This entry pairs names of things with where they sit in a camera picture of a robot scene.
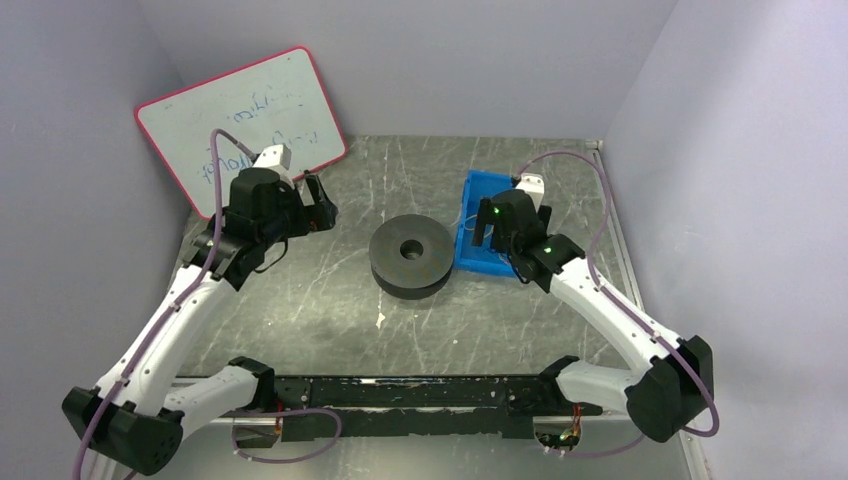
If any dark grey perforated spool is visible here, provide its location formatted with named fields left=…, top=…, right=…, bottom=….
left=368, top=214, right=454, bottom=300

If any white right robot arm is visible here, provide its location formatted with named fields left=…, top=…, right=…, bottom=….
left=472, top=189, right=719, bottom=442

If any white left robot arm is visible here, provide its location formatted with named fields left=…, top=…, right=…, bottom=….
left=62, top=167, right=338, bottom=478

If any blue plastic bin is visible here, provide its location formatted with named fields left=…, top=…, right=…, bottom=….
left=453, top=170, right=531, bottom=278

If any red framed whiteboard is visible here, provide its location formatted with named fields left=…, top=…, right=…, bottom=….
left=135, top=47, right=348, bottom=218

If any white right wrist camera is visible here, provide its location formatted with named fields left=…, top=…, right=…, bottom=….
left=515, top=173, right=545, bottom=211

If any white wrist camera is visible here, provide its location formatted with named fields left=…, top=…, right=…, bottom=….
left=515, top=173, right=545, bottom=211
left=253, top=144, right=294, bottom=187

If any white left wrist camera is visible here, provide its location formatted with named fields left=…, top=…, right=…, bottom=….
left=253, top=144, right=294, bottom=187

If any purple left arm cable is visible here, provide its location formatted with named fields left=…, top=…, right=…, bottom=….
left=69, top=128, right=260, bottom=480

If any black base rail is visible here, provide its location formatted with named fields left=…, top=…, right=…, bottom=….
left=275, top=374, right=602, bottom=442

